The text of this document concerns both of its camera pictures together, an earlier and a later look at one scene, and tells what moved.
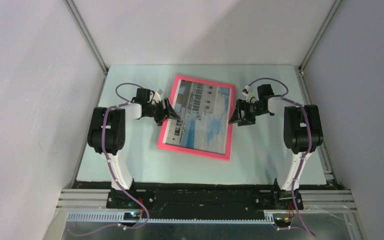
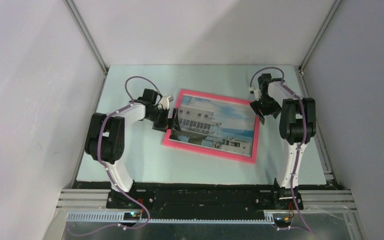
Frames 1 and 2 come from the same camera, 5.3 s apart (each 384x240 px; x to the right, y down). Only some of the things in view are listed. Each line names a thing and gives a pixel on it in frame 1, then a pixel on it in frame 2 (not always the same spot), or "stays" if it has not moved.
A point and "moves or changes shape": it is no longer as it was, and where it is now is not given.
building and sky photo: [203, 110] moves or changes shape
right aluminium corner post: [299, 69] stays
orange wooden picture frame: [226, 156] → [168, 142]
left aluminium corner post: [81, 23] stays
